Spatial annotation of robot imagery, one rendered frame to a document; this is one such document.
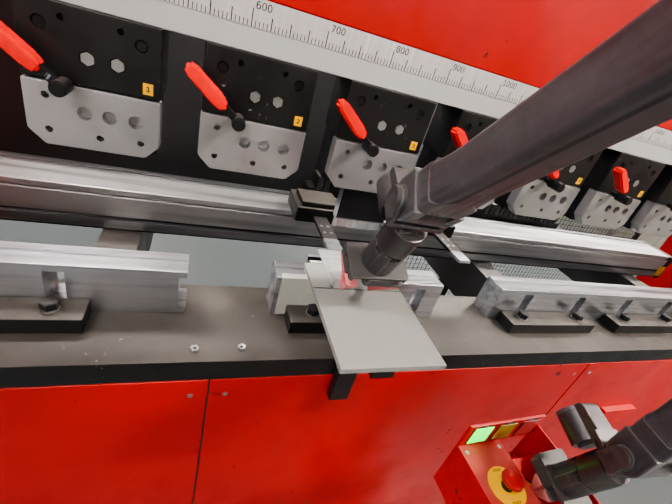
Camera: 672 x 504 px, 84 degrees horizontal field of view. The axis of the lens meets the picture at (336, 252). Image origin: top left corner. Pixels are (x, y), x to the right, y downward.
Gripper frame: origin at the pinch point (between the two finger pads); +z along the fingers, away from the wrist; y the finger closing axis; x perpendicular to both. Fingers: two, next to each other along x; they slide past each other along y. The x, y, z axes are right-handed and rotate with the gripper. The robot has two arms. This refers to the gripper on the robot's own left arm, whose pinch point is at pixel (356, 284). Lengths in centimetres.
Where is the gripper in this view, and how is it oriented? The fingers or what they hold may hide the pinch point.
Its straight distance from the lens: 67.8
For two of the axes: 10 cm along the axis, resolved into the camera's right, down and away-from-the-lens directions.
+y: -9.3, -0.8, -3.5
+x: 1.1, 8.6, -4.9
